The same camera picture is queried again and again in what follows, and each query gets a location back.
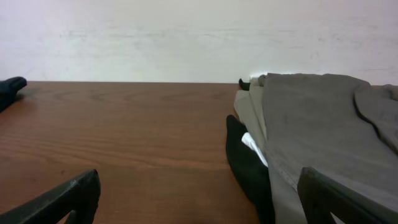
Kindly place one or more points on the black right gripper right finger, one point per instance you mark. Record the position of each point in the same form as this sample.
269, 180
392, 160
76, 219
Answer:
323, 199

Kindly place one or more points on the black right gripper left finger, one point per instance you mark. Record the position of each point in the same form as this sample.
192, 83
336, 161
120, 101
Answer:
76, 200

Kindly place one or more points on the grey shorts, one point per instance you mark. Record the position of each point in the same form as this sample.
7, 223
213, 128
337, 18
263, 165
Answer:
341, 126

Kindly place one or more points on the black garment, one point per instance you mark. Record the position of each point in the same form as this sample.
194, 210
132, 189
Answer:
249, 171

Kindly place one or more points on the white garment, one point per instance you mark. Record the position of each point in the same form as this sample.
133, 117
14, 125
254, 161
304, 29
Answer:
250, 143

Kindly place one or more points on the khaki beige shorts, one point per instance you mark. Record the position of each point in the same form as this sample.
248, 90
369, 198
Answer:
248, 106

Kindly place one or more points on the navy blue folded shorts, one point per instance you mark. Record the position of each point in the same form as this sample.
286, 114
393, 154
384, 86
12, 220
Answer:
9, 90

